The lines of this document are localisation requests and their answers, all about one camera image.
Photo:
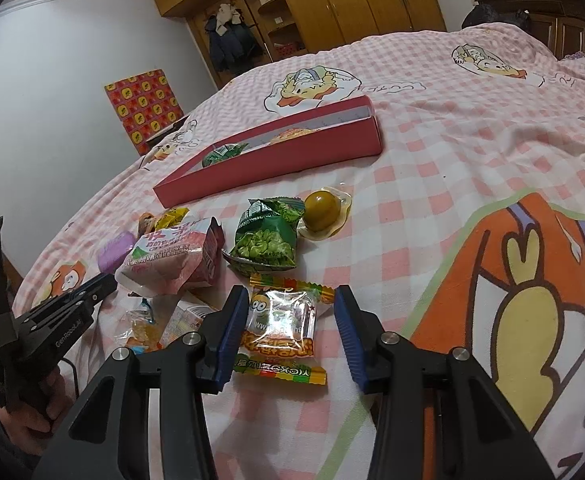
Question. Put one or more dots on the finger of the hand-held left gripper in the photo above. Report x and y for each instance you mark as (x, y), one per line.
(95, 285)

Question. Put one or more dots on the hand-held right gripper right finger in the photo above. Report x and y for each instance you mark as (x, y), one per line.
(350, 340)

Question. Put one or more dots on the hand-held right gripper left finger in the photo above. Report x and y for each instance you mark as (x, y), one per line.
(232, 330)

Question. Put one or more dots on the purple snack packet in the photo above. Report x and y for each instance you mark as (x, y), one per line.
(115, 252)

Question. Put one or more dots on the colourful clear candy packet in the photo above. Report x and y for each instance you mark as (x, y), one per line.
(282, 320)

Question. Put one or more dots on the blue-edged orange jelly packet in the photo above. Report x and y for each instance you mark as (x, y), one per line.
(140, 327)

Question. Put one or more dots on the pink and white snack bag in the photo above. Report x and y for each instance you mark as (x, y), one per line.
(167, 260)

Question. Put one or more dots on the brown braised egg packet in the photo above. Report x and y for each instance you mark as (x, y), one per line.
(147, 222)

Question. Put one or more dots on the small candy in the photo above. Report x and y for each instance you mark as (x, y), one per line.
(170, 220)

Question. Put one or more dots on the yellow braised egg packet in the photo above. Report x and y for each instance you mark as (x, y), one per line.
(322, 207)

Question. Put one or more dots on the pink cardboard box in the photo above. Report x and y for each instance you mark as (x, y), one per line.
(272, 170)

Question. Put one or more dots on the person's left hand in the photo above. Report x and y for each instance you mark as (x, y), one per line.
(27, 420)

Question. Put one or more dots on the white snack carton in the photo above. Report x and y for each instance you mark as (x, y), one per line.
(185, 320)

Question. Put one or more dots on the green pea snack packet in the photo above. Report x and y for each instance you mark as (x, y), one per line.
(265, 245)

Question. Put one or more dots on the dark bedside table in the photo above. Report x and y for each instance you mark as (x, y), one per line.
(165, 132)

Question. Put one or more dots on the orange rice cracker packet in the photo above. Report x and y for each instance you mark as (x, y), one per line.
(292, 135)

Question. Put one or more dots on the pink checked cartoon blanket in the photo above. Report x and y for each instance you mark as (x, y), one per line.
(472, 135)

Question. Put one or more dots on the hanging dark coats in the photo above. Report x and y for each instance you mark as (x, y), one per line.
(227, 40)

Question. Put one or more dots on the red basket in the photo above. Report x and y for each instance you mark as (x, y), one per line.
(287, 50)

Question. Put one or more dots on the wooden wardrobe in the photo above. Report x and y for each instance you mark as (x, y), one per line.
(352, 5)

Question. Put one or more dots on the black bag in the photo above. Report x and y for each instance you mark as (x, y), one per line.
(487, 15)

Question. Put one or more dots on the dark wooden headboard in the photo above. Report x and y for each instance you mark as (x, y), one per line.
(562, 20)

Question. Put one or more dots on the red patterned wall poster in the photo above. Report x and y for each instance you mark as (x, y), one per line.
(142, 105)

